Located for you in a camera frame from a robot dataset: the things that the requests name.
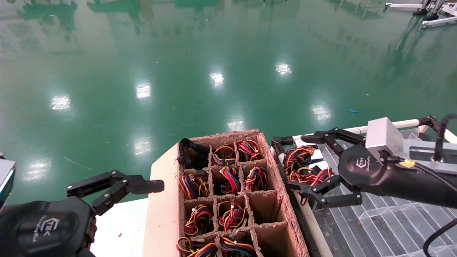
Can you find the black pipe corner joint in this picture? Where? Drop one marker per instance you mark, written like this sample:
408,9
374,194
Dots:
430,121
276,142

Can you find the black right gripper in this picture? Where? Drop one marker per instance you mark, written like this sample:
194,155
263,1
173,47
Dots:
364,171

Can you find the white wheeled stand frame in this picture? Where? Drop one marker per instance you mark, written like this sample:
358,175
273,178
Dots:
439,22
403,5

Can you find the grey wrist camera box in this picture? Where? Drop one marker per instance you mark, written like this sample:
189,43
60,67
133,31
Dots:
5,178
383,137

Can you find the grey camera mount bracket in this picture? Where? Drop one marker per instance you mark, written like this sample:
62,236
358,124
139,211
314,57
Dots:
421,151

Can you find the brown cardboard divider box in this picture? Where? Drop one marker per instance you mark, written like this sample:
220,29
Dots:
162,214

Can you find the clear plastic divider tray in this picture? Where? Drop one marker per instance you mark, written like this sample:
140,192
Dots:
385,228

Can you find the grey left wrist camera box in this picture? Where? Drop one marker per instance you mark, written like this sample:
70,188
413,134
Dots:
5,178

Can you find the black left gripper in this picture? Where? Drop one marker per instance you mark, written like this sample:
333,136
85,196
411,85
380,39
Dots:
43,228

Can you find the white padded frame pipe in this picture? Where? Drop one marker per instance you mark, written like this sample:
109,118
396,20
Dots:
407,124
451,136
314,232

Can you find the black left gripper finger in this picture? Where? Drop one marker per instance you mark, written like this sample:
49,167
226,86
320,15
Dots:
146,186

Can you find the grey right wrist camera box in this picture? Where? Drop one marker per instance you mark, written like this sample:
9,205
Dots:
383,137

